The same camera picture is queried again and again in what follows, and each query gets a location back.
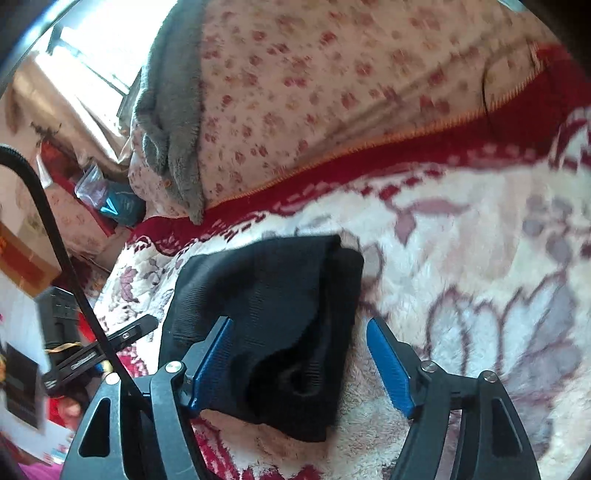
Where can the dark rectangular panel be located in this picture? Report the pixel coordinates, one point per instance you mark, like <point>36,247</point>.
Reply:
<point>21,383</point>

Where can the red and white fleece blanket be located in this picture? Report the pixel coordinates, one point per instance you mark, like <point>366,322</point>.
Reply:
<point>461,230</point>

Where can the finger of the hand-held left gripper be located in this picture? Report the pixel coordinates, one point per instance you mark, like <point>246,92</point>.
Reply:
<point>131,330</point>
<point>76,367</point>

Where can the cardboard box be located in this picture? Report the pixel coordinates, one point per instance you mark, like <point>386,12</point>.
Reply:
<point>23,258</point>

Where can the black pants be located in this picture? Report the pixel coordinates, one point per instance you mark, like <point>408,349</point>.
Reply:
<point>277,286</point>

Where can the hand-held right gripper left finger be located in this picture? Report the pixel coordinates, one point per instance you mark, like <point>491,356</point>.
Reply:
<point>212,360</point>

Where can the red wooden furniture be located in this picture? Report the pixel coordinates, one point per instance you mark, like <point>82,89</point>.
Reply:
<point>60,175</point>

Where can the clear plastic bag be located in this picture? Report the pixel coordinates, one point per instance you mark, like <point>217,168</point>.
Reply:
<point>92,184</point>

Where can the floral pillow with red trim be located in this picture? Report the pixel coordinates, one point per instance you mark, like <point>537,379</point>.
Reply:
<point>323,92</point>

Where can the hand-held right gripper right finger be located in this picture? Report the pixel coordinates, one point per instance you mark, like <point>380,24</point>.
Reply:
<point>390,369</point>

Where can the window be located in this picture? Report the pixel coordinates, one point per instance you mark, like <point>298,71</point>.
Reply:
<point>78,55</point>

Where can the grey fleece cloth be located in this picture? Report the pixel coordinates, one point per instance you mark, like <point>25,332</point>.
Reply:
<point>175,92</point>

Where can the beige curtain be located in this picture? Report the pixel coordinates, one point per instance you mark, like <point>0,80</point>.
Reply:
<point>60,106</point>

